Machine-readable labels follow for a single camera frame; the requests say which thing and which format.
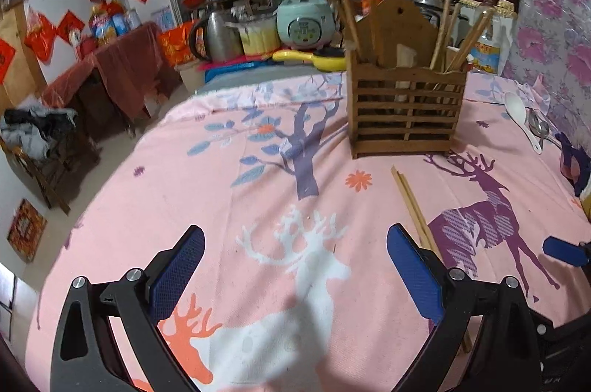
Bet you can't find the white plastic spoon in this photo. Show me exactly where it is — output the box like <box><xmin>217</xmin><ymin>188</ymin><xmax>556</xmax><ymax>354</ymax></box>
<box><xmin>503</xmin><ymin>92</ymin><xmax>543</xmax><ymax>154</ymax></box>

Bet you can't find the red paper wall decoration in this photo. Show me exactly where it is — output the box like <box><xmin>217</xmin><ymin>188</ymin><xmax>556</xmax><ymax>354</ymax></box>
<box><xmin>56</xmin><ymin>10</ymin><xmax>86</xmax><ymax>47</ymax></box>

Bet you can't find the blue board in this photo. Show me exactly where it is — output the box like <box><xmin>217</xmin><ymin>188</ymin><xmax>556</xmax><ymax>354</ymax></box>
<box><xmin>203</xmin><ymin>55</ymin><xmax>278</xmax><ymax>81</ymax></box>

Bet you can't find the black pressure cooker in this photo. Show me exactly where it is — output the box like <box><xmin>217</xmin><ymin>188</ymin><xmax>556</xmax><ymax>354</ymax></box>
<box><xmin>411</xmin><ymin>0</ymin><xmax>459</xmax><ymax>47</ymax></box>

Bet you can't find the table with reddish brown cloth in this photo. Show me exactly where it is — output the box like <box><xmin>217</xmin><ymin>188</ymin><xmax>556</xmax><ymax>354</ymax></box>
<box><xmin>41</xmin><ymin>22</ymin><xmax>183</xmax><ymax>139</ymax></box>

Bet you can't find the clear plastic oil bottle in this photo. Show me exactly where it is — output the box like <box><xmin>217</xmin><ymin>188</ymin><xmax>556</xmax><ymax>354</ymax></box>
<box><xmin>466</xmin><ymin>11</ymin><xmax>509</xmax><ymax>74</ymax></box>

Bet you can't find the steel electric kettle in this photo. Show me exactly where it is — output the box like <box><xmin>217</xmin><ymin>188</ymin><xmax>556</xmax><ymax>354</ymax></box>
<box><xmin>188</xmin><ymin>10</ymin><xmax>243</xmax><ymax>63</ymax></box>

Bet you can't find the dark blue cloth item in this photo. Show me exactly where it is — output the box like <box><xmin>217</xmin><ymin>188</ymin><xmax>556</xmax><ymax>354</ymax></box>
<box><xmin>554</xmin><ymin>133</ymin><xmax>591</xmax><ymax>196</ymax></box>

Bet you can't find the red gift box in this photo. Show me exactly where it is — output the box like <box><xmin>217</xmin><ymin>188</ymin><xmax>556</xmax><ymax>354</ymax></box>
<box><xmin>157</xmin><ymin>22</ymin><xmax>201</xmax><ymax>67</ymax></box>

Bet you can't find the metal spoon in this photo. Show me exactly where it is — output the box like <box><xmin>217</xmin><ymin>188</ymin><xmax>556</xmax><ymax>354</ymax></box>
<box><xmin>527</xmin><ymin>110</ymin><xmax>561</xmax><ymax>148</ymax></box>

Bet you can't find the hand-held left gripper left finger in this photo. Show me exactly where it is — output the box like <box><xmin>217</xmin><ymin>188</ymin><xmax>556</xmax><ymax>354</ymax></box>
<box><xmin>50</xmin><ymin>225</ymin><xmax>206</xmax><ymax>392</ymax></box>

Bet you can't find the pale green rice cooker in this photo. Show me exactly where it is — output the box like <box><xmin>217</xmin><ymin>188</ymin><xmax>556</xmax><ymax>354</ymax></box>
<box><xmin>276</xmin><ymin>0</ymin><xmax>337</xmax><ymax>50</ymax></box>

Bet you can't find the purple floral cloth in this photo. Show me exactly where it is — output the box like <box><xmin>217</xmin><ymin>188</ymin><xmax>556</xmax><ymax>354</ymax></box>
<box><xmin>501</xmin><ymin>0</ymin><xmax>591</xmax><ymax>153</ymax></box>

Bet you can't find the yellow frying pan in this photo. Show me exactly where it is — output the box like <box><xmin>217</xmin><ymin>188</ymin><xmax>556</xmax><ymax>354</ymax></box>
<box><xmin>271</xmin><ymin>46</ymin><xmax>347</xmax><ymax>73</ymax></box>

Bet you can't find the wooden chair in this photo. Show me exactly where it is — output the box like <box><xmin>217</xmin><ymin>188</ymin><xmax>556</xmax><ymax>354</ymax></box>
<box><xmin>0</xmin><ymin>134</ymin><xmax>102</xmax><ymax>215</ymax></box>

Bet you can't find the red framed picture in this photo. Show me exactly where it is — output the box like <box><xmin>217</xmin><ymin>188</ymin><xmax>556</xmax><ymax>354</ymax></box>
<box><xmin>7</xmin><ymin>198</ymin><xmax>48</xmax><ymax>262</ymax></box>

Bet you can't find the pile of wooden chopsticks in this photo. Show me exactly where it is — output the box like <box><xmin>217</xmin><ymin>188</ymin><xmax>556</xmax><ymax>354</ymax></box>
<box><xmin>391</xmin><ymin>166</ymin><xmax>472</xmax><ymax>353</ymax></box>

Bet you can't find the wooden slatted utensil holder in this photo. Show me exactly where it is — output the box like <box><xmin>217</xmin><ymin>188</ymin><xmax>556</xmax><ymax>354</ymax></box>
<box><xmin>345</xmin><ymin>0</ymin><xmax>468</xmax><ymax>159</ymax></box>

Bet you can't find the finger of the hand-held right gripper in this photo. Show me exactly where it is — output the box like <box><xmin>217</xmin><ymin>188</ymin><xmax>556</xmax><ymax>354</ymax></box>
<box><xmin>542</xmin><ymin>236</ymin><xmax>591</xmax><ymax>268</ymax></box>

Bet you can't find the dark clothes heap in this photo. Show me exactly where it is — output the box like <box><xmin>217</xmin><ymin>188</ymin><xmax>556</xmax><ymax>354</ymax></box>
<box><xmin>0</xmin><ymin>105</ymin><xmax>79</xmax><ymax>159</ymax></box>

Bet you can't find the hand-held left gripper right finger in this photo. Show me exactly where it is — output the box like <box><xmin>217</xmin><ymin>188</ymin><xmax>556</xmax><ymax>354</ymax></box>
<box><xmin>387</xmin><ymin>223</ymin><xmax>543</xmax><ymax>392</ymax></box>

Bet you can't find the white storage box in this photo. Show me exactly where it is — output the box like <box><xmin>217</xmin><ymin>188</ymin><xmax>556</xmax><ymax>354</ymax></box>
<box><xmin>178</xmin><ymin>62</ymin><xmax>208</xmax><ymax>93</ymax></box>

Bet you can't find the cream cooking pot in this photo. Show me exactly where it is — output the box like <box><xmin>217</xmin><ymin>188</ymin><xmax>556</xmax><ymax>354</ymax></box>
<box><xmin>224</xmin><ymin>16</ymin><xmax>282</xmax><ymax>57</ymax></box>

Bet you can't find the pink deer printed blanket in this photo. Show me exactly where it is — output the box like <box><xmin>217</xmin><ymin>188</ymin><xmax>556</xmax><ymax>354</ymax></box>
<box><xmin>25</xmin><ymin>69</ymin><xmax>591</xmax><ymax>392</ymax></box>

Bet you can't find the light wooden utensil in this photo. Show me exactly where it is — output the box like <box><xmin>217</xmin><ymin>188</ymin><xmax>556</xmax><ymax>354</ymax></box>
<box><xmin>396</xmin><ymin>42</ymin><xmax>419</xmax><ymax>116</ymax></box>

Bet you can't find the large cooking oil bottle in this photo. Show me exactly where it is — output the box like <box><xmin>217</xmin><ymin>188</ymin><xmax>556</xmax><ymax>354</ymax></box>
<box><xmin>89</xmin><ymin>4</ymin><xmax>116</xmax><ymax>47</ymax></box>

